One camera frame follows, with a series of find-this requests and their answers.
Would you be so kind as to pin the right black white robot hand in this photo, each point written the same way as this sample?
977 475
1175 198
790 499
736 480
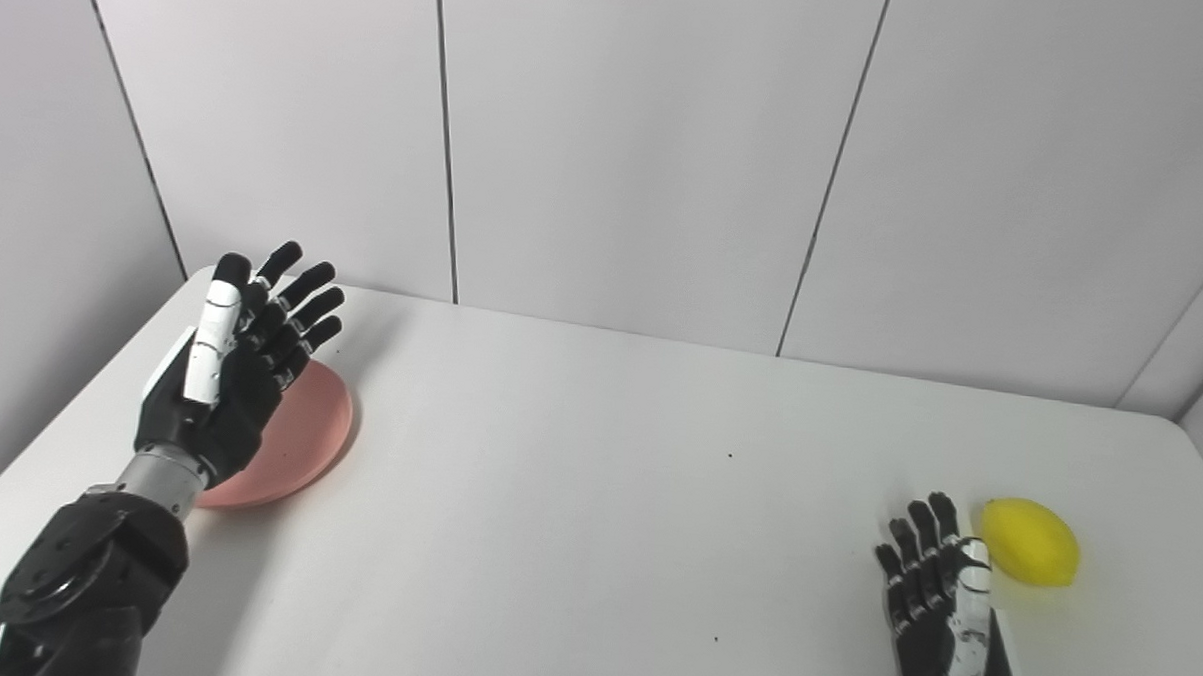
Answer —
937 630

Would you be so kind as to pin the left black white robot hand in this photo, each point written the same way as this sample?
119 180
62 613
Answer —
234 395

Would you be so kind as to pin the yellow lemon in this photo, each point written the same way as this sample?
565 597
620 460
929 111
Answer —
1030 543

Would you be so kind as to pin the pink round plate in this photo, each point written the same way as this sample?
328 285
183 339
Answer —
303 438

